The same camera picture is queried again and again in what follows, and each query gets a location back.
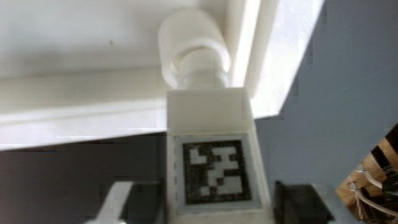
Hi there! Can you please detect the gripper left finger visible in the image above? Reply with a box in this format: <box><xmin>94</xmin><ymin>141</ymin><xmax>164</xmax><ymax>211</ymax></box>
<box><xmin>87</xmin><ymin>181</ymin><xmax>162</xmax><ymax>224</ymax></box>

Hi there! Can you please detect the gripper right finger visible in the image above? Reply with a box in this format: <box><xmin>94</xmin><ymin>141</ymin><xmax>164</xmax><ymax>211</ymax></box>
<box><xmin>274</xmin><ymin>181</ymin><xmax>334</xmax><ymax>224</ymax></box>

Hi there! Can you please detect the white leg with tag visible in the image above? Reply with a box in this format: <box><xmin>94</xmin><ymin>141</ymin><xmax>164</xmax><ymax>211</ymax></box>
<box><xmin>165</xmin><ymin>88</ymin><xmax>276</xmax><ymax>224</ymax></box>

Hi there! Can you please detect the white square tabletop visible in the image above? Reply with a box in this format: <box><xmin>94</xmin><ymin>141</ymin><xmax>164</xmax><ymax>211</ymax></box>
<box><xmin>0</xmin><ymin>0</ymin><xmax>325</xmax><ymax>151</ymax></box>

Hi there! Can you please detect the cable bundle on wood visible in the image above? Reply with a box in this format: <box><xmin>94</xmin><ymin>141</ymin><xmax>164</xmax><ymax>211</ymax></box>
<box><xmin>334</xmin><ymin>123</ymin><xmax>398</xmax><ymax>224</ymax></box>

